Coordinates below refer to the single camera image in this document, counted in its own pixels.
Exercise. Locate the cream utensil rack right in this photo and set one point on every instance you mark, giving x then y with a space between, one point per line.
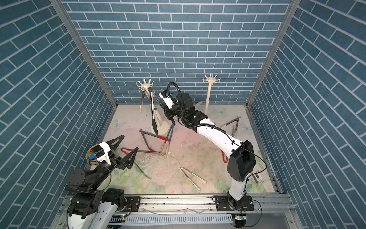
210 80

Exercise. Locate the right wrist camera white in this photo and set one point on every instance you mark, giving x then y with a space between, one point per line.
167 99

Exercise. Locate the plain steel scalloped tongs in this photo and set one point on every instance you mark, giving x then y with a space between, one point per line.
235 125

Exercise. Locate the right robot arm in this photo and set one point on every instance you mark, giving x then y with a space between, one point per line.
241 156

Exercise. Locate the red ring steel tongs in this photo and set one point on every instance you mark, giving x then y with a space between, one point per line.
136 162

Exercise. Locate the black silicone tongs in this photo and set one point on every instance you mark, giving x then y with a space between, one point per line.
155 122

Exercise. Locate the red tip grey tongs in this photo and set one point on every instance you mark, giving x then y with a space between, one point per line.
144 134

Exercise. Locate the aluminium corner post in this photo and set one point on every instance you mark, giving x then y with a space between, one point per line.
70 27
277 41

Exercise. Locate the yellow bowl with items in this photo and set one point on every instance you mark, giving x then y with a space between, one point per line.
92 160

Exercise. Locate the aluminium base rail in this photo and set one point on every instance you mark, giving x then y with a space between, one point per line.
262 211

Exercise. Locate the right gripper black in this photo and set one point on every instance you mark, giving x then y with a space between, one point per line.
168 113

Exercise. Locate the steel tongs red handles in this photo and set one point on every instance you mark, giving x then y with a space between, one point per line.
224 157

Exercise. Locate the cream silicone steel tongs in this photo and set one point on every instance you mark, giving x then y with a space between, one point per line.
145 94

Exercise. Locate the aluminium corner post right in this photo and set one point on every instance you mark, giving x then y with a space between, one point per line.
277 41

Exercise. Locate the blue wooden tip tongs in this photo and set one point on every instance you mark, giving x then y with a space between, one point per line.
164 150

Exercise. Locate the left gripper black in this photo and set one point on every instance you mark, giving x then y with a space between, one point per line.
120 164

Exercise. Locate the cream utensil rack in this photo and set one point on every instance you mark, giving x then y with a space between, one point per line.
210 80
163 124

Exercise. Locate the cream utensil rack left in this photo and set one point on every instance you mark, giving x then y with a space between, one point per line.
163 124

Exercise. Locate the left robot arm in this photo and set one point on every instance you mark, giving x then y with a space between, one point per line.
91 206

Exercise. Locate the aluminium corner post left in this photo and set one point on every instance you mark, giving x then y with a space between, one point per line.
70 27

